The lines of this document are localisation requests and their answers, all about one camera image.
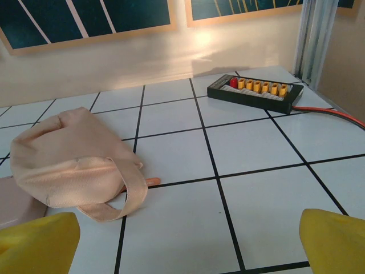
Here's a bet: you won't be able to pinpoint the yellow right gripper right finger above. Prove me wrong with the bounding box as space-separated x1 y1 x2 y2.
298 208 365 274

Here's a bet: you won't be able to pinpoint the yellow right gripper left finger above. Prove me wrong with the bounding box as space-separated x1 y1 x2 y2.
0 212 80 274

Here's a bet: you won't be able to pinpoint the pink backpack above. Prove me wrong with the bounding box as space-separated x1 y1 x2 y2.
0 176 48 229

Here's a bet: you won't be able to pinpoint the beige cloth bag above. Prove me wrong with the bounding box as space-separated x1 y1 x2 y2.
9 107 149 223

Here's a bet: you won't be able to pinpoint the orange pen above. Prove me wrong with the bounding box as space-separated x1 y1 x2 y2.
121 176 162 195

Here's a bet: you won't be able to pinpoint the black charging board yellow connectors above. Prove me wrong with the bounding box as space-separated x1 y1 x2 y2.
207 74 305 115

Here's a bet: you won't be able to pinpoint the red and black cable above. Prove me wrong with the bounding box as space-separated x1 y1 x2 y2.
290 104 365 129

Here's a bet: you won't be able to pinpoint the aluminium corner post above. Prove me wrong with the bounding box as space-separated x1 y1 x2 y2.
292 0 340 85

